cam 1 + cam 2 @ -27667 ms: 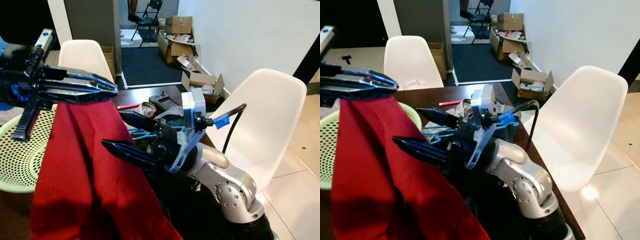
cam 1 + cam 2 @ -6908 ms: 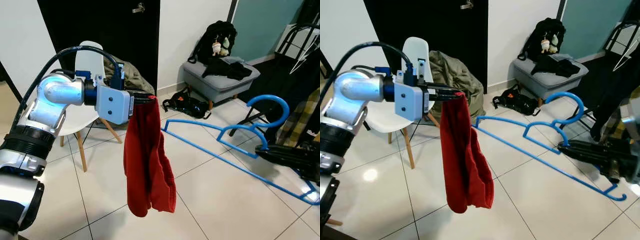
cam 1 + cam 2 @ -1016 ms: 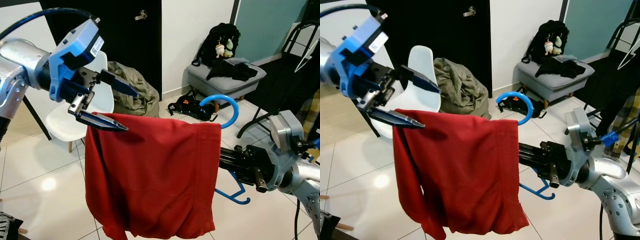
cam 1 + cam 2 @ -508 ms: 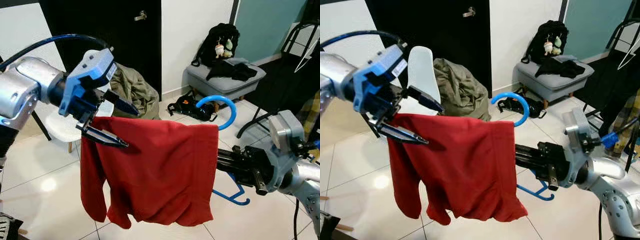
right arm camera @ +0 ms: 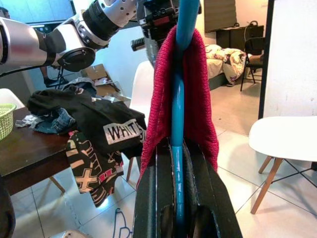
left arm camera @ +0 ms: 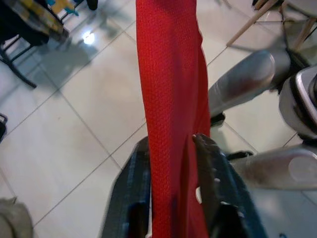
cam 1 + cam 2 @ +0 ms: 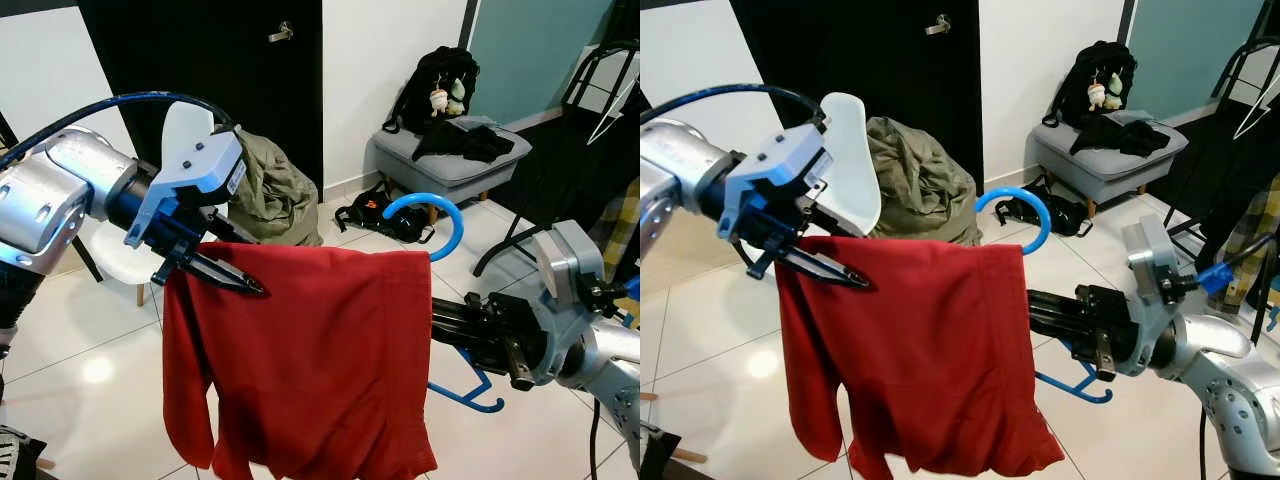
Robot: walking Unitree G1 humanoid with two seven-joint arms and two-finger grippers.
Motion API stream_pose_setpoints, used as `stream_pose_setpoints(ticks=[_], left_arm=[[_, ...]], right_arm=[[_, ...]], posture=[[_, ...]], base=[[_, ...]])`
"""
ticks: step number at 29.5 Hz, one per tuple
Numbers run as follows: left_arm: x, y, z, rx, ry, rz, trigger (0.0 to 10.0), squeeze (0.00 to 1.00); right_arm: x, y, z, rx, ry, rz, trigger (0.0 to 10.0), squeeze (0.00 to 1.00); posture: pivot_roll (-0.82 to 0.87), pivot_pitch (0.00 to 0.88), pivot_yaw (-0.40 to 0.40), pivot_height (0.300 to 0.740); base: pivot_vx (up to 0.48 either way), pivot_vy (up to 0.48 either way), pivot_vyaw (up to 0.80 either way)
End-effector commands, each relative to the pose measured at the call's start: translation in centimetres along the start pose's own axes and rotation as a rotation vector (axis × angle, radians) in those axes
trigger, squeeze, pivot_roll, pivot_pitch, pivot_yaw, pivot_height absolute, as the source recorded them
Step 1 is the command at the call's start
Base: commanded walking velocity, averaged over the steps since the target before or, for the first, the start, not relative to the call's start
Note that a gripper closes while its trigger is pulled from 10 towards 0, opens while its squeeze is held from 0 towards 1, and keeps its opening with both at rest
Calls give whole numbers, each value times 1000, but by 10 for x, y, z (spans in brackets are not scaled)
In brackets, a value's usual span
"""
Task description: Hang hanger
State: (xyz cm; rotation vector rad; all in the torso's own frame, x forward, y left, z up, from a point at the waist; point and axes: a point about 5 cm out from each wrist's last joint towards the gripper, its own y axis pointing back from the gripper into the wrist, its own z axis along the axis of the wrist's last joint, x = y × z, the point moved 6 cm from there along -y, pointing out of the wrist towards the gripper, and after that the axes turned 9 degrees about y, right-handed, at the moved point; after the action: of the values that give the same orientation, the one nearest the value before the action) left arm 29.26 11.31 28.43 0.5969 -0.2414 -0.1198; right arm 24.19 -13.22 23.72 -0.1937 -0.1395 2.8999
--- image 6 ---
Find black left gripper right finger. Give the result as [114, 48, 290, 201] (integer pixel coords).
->
[192, 133, 270, 238]

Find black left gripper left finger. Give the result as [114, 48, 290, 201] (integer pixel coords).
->
[99, 136, 152, 238]

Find silver robot leg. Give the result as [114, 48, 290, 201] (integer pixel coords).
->
[226, 143, 317, 191]
[207, 49, 317, 139]

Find grey padded bench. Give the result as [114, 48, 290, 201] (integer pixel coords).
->
[0, 197, 34, 238]

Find black bag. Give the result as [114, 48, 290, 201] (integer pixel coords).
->
[0, 113, 8, 143]

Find black metal clothes rack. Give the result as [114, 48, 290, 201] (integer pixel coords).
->
[0, 34, 38, 89]

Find brown plaid shirt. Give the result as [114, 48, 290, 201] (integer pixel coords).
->
[22, 4, 70, 40]

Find white plastic chair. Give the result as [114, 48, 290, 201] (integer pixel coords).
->
[226, 0, 317, 54]

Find black jacket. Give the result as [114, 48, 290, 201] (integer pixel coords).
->
[0, 2, 50, 48]

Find yellow garment red marks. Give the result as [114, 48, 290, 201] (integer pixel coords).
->
[21, 0, 80, 17]

